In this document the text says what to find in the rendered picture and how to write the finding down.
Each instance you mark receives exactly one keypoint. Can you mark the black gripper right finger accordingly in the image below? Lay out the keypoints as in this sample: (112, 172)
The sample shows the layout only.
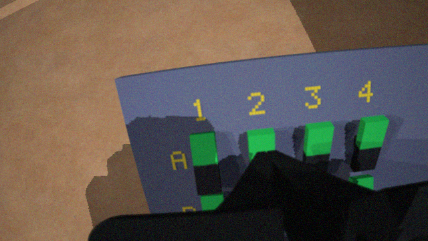
(319, 206)

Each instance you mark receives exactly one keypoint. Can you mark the dark grey switch panel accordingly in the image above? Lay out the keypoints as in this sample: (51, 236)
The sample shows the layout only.
(359, 114)

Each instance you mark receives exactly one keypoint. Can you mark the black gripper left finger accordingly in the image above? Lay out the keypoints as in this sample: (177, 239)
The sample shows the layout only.
(249, 213)

